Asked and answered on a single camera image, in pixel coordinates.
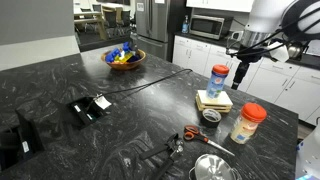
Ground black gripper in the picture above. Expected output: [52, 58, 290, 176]
[231, 45, 266, 91]

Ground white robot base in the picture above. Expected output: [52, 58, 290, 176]
[294, 125, 320, 180]

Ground silver pot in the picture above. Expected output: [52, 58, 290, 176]
[188, 153, 243, 180]

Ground red capped blue label bottle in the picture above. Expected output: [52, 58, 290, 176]
[205, 64, 231, 100]

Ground white base cabinets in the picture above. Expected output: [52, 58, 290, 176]
[171, 34, 320, 127]

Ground orange capped cream jar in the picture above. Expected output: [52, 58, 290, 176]
[229, 102, 268, 145]

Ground black tape roll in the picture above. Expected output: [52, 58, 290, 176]
[201, 108, 223, 129]

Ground silver microwave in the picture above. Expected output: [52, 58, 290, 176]
[189, 14, 234, 41]

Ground silver kettle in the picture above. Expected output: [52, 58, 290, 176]
[287, 42, 305, 62]

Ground blue soap bottle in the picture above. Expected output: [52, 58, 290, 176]
[181, 14, 190, 35]

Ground stainless steel refrigerator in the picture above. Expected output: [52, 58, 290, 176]
[130, 0, 188, 63]

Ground wooden bowl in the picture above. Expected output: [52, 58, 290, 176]
[100, 48, 147, 71]

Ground yellow plastic toy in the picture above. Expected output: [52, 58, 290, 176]
[114, 51, 134, 64]

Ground blue plastic toy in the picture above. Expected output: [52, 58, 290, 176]
[105, 41, 141, 64]

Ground black office chair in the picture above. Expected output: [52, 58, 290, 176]
[103, 9, 132, 37]

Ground white paper tag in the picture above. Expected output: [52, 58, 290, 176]
[94, 94, 112, 111]

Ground black power adapter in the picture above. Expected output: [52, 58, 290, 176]
[67, 95, 109, 127]

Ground wooden dining table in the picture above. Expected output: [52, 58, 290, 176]
[73, 11, 109, 41]

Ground black box device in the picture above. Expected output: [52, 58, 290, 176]
[0, 109, 45, 172]

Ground white wall cabinet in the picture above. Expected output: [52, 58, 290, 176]
[185, 0, 256, 14]

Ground orange handled scissors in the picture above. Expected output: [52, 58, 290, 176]
[183, 124, 236, 158]

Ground black power cable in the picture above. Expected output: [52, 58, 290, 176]
[85, 68, 194, 113]

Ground black handled can opener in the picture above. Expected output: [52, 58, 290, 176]
[139, 133, 185, 180]

